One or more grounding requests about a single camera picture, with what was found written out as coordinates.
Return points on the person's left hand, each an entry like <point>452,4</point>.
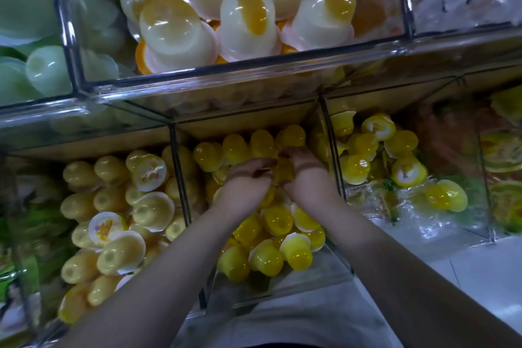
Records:
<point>241,190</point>

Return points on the person's right hand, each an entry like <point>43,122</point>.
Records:
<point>311,182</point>

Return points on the pile of yellow jelly cups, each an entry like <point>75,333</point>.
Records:
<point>269,258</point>

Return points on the pile of pastel jelly cups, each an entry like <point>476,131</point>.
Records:
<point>408,172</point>

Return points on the pile of pale yellow jelly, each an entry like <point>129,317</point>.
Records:
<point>106,189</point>

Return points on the pile of orange-lid jelly cups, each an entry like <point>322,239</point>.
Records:
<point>171,34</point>

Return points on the pile of green jelly cups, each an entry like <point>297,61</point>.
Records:
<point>24,9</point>

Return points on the person's right forearm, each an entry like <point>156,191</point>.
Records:
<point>416,286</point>

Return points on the person's left forearm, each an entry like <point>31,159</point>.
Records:
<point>147,286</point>

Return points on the light grey shorts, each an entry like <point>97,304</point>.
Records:
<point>326,319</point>

